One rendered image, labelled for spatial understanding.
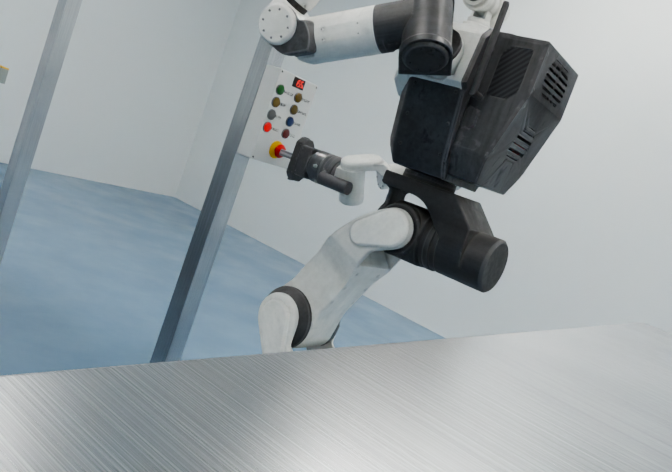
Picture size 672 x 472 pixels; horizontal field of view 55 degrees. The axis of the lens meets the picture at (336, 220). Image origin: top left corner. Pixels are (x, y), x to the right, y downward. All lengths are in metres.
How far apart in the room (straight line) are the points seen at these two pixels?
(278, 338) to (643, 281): 2.93
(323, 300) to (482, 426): 1.24
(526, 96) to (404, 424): 1.09
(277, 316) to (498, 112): 0.65
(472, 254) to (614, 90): 3.14
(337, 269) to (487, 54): 0.55
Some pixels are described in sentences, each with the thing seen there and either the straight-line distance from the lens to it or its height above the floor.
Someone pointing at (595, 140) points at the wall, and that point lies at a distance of 4.29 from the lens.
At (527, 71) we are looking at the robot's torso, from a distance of 1.28.
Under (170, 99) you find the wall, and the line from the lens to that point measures 6.08.
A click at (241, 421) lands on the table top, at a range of 0.17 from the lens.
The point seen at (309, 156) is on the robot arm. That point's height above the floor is 0.89.
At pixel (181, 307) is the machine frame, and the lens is 1.95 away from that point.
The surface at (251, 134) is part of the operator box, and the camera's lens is 1.83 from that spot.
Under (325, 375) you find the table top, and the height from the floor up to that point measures 0.85.
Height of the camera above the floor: 0.92
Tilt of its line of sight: 6 degrees down
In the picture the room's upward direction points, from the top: 20 degrees clockwise
